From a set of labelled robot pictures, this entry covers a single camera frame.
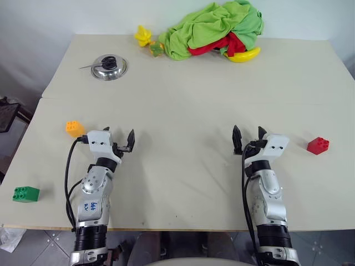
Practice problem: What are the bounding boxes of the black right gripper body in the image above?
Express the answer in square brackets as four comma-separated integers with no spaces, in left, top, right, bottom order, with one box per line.
[244,139,268,158]

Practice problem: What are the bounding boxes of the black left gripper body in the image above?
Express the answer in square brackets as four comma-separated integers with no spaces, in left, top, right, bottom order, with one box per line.
[111,141,128,157]

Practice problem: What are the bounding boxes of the yellow toy building block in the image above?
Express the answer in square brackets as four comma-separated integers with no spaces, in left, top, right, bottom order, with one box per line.
[65,120,85,139]

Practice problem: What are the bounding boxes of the stainless steel bowl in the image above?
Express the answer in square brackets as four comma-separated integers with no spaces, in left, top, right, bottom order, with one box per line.
[90,54,129,81]

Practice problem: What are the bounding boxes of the red toy building block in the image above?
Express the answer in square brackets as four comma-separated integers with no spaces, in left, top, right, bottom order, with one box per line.
[306,136,331,156]

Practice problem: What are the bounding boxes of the yellow toy banana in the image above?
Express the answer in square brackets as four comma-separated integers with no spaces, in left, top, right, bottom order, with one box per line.
[223,46,262,64]

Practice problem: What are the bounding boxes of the green orange toy fruit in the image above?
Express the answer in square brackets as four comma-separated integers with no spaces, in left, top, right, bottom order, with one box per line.
[149,41,165,58]

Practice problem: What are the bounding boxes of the red crumpled cloth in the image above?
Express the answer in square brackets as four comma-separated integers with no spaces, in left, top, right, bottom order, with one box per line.
[187,32,248,57]

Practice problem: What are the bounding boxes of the yellow toy starfruit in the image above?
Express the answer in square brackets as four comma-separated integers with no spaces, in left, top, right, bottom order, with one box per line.
[134,25,154,48]

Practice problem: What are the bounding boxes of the green toy building block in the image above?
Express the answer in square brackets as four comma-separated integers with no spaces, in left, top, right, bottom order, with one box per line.
[12,186,40,204]

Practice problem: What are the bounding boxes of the green crumpled cloth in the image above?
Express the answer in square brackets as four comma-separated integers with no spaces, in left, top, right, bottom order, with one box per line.
[158,0,265,62]

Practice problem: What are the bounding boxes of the clear plastic bag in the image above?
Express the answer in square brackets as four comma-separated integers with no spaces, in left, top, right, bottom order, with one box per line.
[0,221,28,253]

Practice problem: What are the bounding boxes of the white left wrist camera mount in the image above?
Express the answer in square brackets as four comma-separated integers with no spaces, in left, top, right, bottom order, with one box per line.
[86,129,123,165]

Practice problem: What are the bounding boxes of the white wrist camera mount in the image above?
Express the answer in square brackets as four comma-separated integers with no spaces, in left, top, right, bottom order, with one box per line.
[86,129,123,165]
[260,134,290,165]

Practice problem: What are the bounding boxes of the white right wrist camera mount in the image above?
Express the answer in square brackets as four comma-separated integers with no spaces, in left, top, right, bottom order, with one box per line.
[260,134,290,165]

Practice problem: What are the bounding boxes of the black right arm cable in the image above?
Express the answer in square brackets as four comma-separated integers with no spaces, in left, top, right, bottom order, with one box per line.
[241,141,263,266]

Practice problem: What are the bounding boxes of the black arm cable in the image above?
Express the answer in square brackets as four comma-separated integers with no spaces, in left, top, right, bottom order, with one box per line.
[241,141,263,266]
[64,134,90,232]

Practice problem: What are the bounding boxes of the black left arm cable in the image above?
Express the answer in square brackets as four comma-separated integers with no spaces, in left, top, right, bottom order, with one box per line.
[64,134,90,232]

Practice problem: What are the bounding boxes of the black handled scissors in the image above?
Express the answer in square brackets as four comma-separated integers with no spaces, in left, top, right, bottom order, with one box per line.
[79,55,118,70]

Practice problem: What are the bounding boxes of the dark metal frame stand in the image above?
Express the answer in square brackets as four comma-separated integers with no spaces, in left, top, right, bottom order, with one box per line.
[0,95,32,134]

